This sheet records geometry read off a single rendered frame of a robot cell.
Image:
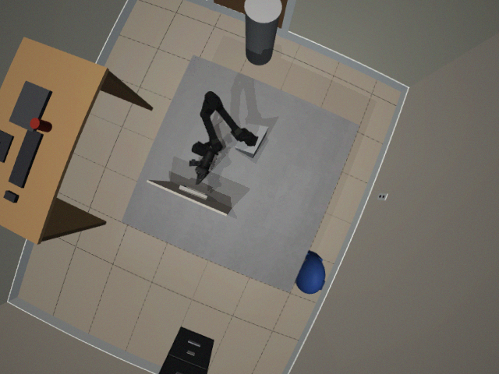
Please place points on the grey rectangular picture frame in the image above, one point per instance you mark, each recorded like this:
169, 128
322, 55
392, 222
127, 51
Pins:
193, 192

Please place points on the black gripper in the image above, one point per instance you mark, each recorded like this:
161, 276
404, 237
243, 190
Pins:
202, 170

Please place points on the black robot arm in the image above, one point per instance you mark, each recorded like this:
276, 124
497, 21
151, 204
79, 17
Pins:
211, 104

